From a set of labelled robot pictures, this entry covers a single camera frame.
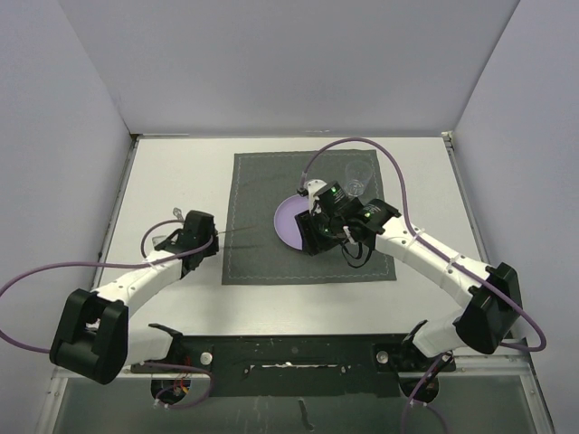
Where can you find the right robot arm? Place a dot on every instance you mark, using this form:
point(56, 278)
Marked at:
point(484, 317)

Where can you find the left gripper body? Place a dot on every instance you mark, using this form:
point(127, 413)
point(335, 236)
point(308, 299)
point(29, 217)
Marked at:
point(212, 248)

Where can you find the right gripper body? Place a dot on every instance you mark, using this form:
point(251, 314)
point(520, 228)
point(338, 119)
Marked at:
point(328, 228)

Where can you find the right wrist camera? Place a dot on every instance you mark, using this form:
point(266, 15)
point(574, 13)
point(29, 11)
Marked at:
point(310, 188)

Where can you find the purple plate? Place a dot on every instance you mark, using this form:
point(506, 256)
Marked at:
point(285, 224)

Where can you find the green handled knife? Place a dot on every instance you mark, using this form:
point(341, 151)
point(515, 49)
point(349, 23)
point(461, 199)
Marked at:
point(246, 228)

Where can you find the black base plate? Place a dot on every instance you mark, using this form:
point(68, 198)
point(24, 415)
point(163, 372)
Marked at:
point(240, 380)

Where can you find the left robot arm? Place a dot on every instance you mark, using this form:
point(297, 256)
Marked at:
point(93, 337)

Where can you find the silver fork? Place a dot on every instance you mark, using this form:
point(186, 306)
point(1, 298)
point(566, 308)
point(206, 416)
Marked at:
point(178, 214)

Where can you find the clear drinking glass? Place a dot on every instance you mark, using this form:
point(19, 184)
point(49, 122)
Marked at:
point(358, 174)

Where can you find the aluminium frame rail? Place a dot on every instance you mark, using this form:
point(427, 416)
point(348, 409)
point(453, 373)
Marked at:
point(275, 352)

